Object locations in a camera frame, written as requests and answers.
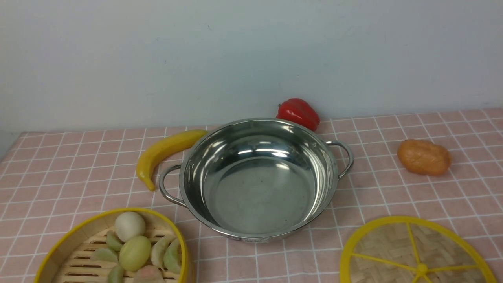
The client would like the yellow bamboo steamer basket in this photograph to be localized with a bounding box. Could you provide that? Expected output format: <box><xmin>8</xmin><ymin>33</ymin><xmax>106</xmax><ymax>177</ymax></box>
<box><xmin>34</xmin><ymin>208</ymin><xmax>196</xmax><ymax>283</ymax></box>

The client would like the yellow woven steamer lid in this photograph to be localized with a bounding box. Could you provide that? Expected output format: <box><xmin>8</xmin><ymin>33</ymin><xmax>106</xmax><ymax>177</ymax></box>
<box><xmin>338</xmin><ymin>216</ymin><xmax>497</xmax><ymax>283</ymax></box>

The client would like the stainless steel pot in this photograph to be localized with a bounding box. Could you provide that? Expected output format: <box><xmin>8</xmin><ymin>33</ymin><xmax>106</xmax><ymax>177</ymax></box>
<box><xmin>159</xmin><ymin>118</ymin><xmax>354</xmax><ymax>243</ymax></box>

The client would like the red bell pepper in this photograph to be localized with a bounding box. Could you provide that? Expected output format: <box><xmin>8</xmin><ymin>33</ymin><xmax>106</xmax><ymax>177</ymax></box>
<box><xmin>276</xmin><ymin>98</ymin><xmax>321</xmax><ymax>131</ymax></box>

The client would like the yellow plastic banana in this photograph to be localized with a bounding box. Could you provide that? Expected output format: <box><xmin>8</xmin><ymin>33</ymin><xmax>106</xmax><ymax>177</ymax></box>
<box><xmin>136</xmin><ymin>130</ymin><xmax>208</xmax><ymax>191</ymax></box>

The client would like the white steamed bun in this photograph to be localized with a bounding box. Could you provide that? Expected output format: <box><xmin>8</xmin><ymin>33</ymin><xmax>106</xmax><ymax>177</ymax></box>
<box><xmin>115</xmin><ymin>211</ymin><xmax>146</xmax><ymax>242</ymax></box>

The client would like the yellow-green steamed bun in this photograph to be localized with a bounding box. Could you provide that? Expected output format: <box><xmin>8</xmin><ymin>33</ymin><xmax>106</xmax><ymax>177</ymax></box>
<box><xmin>119</xmin><ymin>236</ymin><xmax>152</xmax><ymax>272</ymax></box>

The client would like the pink dumpling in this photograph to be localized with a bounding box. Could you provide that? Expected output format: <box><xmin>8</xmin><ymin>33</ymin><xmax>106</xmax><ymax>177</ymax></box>
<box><xmin>133</xmin><ymin>265</ymin><xmax>165</xmax><ymax>283</ymax></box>

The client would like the pale green dumpling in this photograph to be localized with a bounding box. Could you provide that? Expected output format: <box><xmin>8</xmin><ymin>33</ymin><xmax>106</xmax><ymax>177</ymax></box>
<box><xmin>106</xmin><ymin>230</ymin><xmax>123</xmax><ymax>252</ymax></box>

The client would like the orange potato toy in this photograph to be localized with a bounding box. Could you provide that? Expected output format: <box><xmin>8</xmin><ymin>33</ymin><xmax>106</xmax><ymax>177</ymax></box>
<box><xmin>397</xmin><ymin>139</ymin><xmax>452</xmax><ymax>176</ymax></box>

